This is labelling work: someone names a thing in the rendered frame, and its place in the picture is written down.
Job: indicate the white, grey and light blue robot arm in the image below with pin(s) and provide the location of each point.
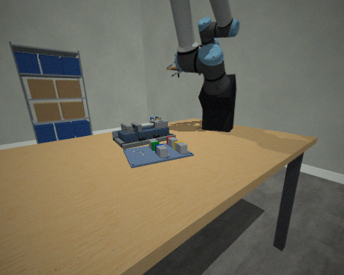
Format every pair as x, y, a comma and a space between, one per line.
209, 60

